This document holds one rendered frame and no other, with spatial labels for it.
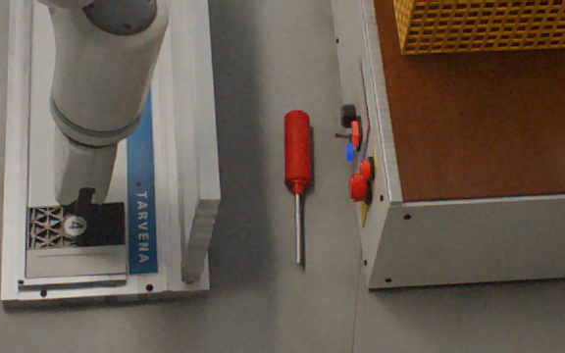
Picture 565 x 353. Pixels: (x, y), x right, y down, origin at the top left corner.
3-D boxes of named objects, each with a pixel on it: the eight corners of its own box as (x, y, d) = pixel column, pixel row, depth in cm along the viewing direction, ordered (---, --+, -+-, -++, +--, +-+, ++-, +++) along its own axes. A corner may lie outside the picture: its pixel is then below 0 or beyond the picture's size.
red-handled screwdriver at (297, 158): (282, 121, 135) (284, 107, 132) (308, 121, 135) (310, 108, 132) (283, 269, 126) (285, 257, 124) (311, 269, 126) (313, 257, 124)
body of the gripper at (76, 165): (54, 54, 112) (44, 119, 121) (54, 150, 107) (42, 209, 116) (135, 61, 114) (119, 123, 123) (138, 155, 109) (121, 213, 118)
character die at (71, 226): (28, 212, 126) (27, 206, 124) (125, 207, 126) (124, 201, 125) (27, 254, 123) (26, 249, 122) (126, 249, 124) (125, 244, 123)
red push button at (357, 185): (346, 180, 121) (349, 164, 118) (365, 179, 121) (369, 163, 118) (349, 211, 119) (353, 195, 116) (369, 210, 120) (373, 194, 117)
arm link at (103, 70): (39, 50, 109) (64, 138, 105) (53, -43, 98) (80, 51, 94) (129, 39, 112) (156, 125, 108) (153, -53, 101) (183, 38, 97)
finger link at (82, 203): (84, 150, 113) (79, 132, 118) (77, 227, 115) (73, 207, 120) (97, 151, 113) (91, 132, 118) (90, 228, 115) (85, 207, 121)
